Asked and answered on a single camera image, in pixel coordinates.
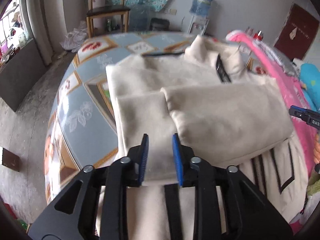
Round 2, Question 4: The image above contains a patterned blue tablecloth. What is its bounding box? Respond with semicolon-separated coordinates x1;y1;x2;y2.
44;31;253;205

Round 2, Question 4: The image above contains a brown wooden box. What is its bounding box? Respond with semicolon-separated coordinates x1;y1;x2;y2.
0;147;22;172

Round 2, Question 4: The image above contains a windowsill clutter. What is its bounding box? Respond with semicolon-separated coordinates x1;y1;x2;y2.
0;2;28;65

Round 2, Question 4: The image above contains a grey curtain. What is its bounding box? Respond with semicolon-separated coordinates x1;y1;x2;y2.
20;0;68;65

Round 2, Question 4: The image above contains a dark grey panel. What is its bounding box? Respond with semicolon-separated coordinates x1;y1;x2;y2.
0;38;47;112

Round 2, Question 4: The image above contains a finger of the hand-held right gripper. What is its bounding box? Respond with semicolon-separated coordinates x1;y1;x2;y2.
288;106;320;130

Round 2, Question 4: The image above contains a cream zip jacket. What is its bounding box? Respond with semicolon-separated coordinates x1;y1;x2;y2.
96;34;315;240

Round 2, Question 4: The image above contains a white water dispenser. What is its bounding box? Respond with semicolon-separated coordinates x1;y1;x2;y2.
187;15;210;36

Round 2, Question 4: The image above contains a white plastic bag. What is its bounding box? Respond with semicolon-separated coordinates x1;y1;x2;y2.
60;21;88;53

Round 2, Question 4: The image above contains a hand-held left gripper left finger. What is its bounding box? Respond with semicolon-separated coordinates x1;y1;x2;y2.
28;133;150;240

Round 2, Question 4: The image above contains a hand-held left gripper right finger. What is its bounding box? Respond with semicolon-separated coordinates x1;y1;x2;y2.
171;133;293;240

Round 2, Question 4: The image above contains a pink floral blanket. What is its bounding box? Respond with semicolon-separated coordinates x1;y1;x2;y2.
225;29;320;234

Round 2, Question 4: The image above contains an empty clear water jug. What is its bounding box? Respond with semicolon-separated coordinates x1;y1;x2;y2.
129;5;150;32

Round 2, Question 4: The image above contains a wooden chair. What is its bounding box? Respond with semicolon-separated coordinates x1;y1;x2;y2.
86;0;131;38

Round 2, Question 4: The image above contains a dark red door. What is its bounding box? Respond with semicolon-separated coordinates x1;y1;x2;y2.
274;3;320;60

